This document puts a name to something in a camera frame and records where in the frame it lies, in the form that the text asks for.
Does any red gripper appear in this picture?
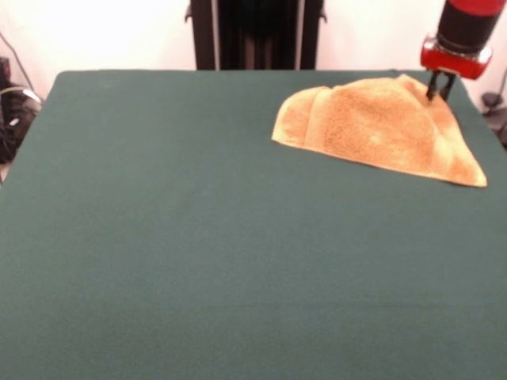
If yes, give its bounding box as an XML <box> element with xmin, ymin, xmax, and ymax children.
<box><xmin>419</xmin><ymin>35</ymin><xmax>494</xmax><ymax>101</ymax></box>

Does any tan terry towel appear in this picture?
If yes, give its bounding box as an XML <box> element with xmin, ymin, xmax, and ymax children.
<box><xmin>270</xmin><ymin>73</ymin><xmax>488</xmax><ymax>188</ymax></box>

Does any black floor device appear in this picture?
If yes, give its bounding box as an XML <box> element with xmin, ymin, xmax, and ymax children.
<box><xmin>481</xmin><ymin>91</ymin><xmax>507</xmax><ymax>150</ymax></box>

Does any dark green table cloth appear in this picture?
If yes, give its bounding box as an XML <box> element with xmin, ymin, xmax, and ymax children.
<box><xmin>0</xmin><ymin>69</ymin><xmax>507</xmax><ymax>380</ymax></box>

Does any black equipment pile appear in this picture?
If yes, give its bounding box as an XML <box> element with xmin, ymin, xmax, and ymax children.
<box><xmin>0</xmin><ymin>57</ymin><xmax>43</xmax><ymax>163</ymax></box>

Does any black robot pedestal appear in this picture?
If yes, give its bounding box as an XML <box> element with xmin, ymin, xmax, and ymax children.
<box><xmin>185</xmin><ymin>0</ymin><xmax>328</xmax><ymax>71</ymax></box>

